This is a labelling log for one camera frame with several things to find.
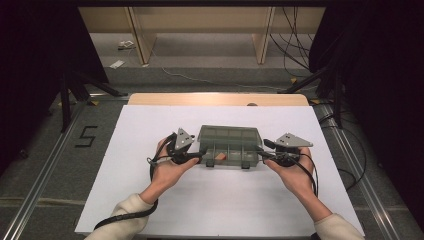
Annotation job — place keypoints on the light wooden background desk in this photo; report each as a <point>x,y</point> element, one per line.
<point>200,20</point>

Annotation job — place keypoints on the grey plastic organizer box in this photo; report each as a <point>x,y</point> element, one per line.
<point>230,136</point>

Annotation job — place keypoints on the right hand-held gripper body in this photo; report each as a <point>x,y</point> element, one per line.
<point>293,141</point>

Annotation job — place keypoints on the white paper slip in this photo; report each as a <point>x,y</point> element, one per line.
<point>116,64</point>

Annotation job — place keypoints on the person's right hand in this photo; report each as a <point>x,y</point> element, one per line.
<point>296,180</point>

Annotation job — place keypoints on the light wooden table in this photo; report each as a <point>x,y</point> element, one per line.
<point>166,99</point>

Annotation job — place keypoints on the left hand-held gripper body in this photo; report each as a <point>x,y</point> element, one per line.
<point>183,140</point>

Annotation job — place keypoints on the person's left hand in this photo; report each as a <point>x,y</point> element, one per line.
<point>165,176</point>

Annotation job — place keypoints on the dark curtain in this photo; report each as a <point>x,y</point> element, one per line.
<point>33,50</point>
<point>383,66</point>

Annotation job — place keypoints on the aluminium floor rail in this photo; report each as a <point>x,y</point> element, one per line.
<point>366,193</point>
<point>43,180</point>

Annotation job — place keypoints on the black metal stand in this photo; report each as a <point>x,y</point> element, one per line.
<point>65,106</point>
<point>338,100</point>

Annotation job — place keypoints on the white table cover sheet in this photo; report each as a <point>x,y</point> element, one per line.
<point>300,200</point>

